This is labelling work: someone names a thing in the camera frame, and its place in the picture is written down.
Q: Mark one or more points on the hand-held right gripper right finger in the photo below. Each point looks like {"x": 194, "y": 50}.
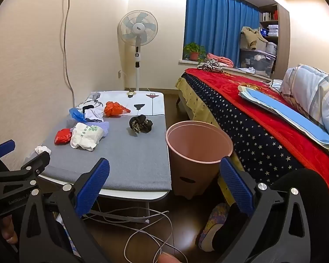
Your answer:
{"x": 235, "y": 185}

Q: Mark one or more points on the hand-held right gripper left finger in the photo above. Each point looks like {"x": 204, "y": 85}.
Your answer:
{"x": 94, "y": 185}

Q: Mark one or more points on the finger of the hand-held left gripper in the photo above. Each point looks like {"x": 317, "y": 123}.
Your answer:
{"x": 27, "y": 174}
{"x": 3, "y": 148}

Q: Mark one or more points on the pink waste bin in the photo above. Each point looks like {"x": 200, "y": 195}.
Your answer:
{"x": 192, "y": 169}

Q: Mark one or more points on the black gold-patterned packet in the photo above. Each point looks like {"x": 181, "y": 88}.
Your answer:
{"x": 141, "y": 124}

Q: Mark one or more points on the person's left hand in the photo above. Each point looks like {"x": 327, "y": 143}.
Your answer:
{"x": 9, "y": 230}

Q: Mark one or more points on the person's right hand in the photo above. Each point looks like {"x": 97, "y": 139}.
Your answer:
{"x": 167, "y": 259}

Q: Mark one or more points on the white crumpled tissue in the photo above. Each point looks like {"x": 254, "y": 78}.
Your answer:
{"x": 42, "y": 150}

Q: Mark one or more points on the colourful slipper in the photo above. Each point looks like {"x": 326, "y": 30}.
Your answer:
{"x": 216, "y": 219}

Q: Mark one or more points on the white green-printed plastic bag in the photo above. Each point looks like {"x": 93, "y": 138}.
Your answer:
{"x": 83, "y": 139}

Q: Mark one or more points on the red plastic bag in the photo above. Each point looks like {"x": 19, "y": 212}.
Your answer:
{"x": 62, "y": 137}

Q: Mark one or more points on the red star-bordered blanket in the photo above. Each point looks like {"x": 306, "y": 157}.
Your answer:
{"x": 290, "y": 149}

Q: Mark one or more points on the clear plastic bag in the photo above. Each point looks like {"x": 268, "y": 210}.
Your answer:
{"x": 76, "y": 113}

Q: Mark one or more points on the small black item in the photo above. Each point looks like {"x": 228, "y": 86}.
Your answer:
{"x": 87, "y": 108}

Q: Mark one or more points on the orange plastic bag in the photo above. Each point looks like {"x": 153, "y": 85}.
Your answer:
{"x": 112, "y": 109}

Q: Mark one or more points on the light blue folded sheet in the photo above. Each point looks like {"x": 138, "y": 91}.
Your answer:
{"x": 290, "y": 115}

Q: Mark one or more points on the white printed folding table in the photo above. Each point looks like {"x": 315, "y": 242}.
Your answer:
{"x": 153, "y": 104}

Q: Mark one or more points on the black white striped cloth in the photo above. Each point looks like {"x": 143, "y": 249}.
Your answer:
{"x": 211, "y": 65}

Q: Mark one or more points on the clear plastic storage box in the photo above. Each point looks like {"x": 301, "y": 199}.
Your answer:
{"x": 256, "y": 61}

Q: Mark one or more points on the pink cloth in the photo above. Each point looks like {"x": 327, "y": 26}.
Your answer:
{"x": 222, "y": 60}

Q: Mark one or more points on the small lidded storage box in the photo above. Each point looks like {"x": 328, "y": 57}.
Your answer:
{"x": 271, "y": 48}

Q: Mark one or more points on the potted green plant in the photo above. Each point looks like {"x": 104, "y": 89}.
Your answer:
{"x": 193, "y": 50}

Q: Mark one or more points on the beige coat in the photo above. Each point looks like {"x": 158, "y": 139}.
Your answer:
{"x": 249, "y": 37}

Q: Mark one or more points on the blue curtain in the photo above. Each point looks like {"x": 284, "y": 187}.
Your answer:
{"x": 216, "y": 27}

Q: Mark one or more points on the wooden bookshelf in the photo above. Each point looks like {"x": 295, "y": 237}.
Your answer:
{"x": 283, "y": 33}

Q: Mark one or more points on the white standing fan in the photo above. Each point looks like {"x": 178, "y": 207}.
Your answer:
{"x": 137, "y": 27}

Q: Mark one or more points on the row of books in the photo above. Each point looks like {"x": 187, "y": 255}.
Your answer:
{"x": 268, "y": 16}

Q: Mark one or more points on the small white wall plug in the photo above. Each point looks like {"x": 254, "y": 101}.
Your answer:
{"x": 120, "y": 74}

